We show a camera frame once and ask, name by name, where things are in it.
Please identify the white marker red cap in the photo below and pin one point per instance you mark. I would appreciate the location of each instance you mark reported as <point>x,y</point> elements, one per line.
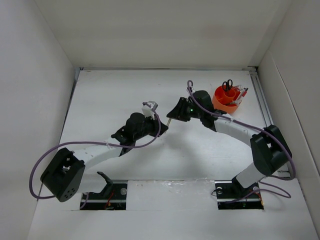
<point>243,93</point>

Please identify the aluminium rail right side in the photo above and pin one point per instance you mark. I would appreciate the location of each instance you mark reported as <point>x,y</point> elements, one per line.
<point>285,171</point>

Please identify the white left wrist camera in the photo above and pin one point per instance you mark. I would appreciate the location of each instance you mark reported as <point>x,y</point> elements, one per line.
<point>149,109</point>

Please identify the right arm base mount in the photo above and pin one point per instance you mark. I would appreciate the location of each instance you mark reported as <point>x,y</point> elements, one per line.
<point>229,197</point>

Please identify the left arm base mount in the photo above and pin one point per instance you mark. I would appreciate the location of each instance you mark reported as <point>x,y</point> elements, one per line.
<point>99,192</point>

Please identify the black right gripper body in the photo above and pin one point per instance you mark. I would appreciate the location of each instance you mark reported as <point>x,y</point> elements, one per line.
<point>187,110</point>

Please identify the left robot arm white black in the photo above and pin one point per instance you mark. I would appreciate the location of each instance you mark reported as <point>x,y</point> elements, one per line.
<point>65,174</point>

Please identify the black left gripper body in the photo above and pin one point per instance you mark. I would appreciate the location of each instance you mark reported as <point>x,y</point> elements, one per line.
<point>153,127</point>

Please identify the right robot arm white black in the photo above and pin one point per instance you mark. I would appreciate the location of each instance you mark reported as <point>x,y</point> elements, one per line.
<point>269,149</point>

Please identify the orange round divided container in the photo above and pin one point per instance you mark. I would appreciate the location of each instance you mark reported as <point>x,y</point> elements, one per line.
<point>222,100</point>

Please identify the black handled scissors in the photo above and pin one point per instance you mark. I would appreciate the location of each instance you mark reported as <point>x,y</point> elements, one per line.
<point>227,85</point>

